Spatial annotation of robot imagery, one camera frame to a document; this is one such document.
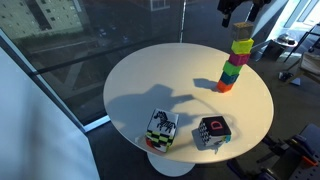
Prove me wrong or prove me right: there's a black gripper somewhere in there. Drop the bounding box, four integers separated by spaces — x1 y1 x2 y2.
217 0 273 29

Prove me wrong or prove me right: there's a yellow block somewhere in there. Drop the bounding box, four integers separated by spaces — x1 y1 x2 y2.
230 38 255 56

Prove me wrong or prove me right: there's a green block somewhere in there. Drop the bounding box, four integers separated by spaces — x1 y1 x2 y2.
222 60 244 77

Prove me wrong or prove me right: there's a blue block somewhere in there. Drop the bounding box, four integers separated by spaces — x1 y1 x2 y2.
219 71 240 86

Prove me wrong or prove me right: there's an orange block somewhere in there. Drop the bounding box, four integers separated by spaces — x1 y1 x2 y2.
216 79 235 94

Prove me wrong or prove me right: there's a small round side table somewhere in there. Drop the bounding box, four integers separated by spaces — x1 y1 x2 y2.
254 32 300 63

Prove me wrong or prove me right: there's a black soft cube letter D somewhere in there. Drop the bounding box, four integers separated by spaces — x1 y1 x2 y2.
197 115 233 148

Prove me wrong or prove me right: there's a soft cube with zebra print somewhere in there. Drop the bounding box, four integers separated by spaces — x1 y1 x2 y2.
145 108 180 148

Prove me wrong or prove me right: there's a blue clamp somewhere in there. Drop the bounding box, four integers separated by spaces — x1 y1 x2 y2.
292 133 317 158

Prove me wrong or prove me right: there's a pale apartment building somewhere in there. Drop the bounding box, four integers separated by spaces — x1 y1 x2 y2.
0 0 92 42

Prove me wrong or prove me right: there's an orange clamp handle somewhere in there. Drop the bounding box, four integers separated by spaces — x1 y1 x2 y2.
300 154 318 168

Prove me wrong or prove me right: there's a white table pedestal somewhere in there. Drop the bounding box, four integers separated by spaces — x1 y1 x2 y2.
146 151 196 178

